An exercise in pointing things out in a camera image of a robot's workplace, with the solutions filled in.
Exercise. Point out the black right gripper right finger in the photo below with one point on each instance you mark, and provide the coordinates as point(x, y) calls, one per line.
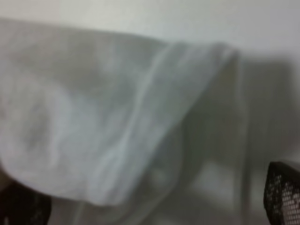
point(281, 197)

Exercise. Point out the white short sleeve shirt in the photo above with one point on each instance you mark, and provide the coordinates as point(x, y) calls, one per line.
point(84, 113)

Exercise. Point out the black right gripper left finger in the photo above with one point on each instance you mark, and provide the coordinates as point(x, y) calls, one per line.
point(20, 205)

